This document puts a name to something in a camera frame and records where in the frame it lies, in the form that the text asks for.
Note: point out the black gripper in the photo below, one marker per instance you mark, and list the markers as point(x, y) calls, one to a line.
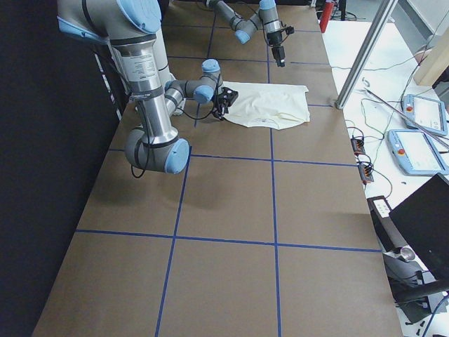
point(219, 107)
point(274, 38)

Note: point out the cream long-sleeve cat shirt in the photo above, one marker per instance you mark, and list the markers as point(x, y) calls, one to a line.
point(276, 106)

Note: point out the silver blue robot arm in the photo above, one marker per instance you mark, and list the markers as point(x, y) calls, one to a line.
point(265, 18)
point(133, 30)

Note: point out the red cylinder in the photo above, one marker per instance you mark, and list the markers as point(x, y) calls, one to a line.
point(326, 15)

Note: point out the orange black connector module far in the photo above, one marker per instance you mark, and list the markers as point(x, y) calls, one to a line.
point(358, 145)

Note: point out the orange black connector module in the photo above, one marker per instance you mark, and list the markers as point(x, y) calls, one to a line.
point(358, 145)
point(365, 170)

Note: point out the orange black connector module near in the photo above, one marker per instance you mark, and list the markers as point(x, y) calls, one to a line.
point(365, 170)

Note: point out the far blue teach pendant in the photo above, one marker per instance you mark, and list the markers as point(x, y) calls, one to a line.
point(427, 112)

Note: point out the blue teach pendant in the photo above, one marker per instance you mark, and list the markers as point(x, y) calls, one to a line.
point(415, 153)
point(427, 112)

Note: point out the long reacher grabber tool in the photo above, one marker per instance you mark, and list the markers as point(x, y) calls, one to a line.
point(406, 117)

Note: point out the near blue teach pendant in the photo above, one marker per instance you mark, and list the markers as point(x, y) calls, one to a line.
point(415, 153)

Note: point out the black box with white label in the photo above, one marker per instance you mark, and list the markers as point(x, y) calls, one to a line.
point(386, 231)

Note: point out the black monitor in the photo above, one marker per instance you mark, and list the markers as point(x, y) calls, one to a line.
point(422, 220)

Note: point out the silver metal cup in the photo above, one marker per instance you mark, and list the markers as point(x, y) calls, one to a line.
point(405, 254)

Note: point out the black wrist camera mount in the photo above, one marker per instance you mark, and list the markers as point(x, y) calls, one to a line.
point(227, 97)
point(288, 30)

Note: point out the aluminium frame post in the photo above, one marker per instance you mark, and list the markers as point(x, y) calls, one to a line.
point(381, 17)

